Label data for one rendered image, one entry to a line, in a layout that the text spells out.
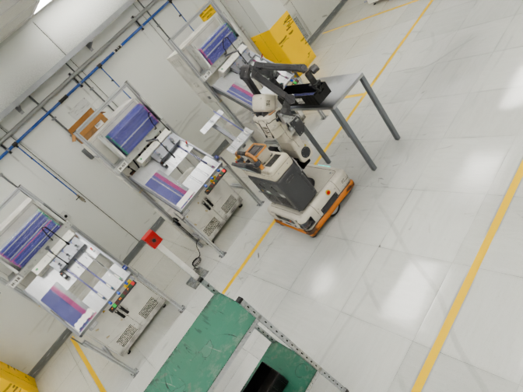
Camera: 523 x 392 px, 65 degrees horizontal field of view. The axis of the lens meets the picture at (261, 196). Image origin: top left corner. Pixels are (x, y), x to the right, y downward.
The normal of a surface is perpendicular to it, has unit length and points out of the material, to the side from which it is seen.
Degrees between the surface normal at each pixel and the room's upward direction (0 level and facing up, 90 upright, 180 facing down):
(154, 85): 90
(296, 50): 90
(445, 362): 0
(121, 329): 90
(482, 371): 0
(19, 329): 90
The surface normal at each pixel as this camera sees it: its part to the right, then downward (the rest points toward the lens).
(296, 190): 0.51, 0.16
